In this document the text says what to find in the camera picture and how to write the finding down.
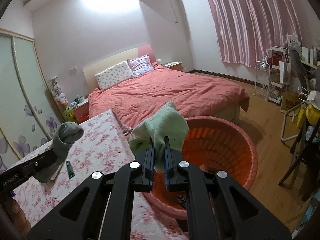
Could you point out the person's left hand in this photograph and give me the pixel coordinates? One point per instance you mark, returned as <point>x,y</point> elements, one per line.
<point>17,211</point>

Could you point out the bed with pink duvet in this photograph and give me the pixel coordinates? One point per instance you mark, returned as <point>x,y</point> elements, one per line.
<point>175,90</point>

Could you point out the floral tablecloth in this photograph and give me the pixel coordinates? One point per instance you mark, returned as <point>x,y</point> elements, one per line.
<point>100,150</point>

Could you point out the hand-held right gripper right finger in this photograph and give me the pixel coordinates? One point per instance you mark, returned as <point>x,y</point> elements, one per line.
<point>168,165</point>

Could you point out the white tube frame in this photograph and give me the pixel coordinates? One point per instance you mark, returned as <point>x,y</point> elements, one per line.
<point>283,130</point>

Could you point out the purple ruffled pillow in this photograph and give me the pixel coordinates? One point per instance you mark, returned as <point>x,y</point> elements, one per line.
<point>141,65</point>

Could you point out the wardrobe with flower print doors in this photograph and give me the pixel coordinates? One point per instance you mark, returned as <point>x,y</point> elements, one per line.
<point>25,92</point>

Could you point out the yellow bag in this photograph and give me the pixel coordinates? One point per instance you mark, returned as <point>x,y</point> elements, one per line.
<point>312,115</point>

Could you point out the pink curtain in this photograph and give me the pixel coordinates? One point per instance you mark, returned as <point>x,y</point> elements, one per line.
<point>250,22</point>

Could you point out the grey sock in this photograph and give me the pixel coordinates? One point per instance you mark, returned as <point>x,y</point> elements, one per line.
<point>62,142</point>

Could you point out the small green wrapper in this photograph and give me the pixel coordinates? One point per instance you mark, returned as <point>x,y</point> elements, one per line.
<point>70,170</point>

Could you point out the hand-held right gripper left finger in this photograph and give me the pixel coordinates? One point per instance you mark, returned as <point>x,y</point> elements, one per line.
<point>150,165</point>

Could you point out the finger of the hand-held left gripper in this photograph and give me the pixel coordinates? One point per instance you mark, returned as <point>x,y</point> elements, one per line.
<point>37,164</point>

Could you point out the light green sock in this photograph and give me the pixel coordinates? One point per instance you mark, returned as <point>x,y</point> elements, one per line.
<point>165,125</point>

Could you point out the pink bedside table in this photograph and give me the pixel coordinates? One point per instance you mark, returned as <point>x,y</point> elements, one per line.
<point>82,111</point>
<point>173,66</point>

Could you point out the green and yellow toy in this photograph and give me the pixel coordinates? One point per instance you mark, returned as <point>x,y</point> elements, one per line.
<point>70,115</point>

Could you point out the white paper bag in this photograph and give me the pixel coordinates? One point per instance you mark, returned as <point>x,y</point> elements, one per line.
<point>285,72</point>

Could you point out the grey jacket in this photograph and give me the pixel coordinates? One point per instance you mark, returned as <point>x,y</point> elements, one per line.
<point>300,67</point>

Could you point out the bed headboard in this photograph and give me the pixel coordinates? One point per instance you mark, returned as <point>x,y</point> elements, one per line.
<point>110,62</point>

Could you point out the brown paper bag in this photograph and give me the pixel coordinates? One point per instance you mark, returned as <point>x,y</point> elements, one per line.
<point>288,102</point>

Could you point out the dark wooden chair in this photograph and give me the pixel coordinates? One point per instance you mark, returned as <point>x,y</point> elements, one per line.
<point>307,160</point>

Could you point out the hanging plush toys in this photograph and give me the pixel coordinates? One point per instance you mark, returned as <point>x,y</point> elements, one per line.
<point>60,93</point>

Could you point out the white shelf cart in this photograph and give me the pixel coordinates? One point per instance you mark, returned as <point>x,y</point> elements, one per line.
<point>275,85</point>

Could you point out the white floral pillow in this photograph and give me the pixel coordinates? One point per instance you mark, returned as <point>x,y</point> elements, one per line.
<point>115,76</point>

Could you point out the orange plastic laundry basket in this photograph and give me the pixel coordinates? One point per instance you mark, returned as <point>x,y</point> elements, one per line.
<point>225,150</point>

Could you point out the white mug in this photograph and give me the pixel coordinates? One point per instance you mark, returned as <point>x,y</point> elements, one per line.
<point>81,99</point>

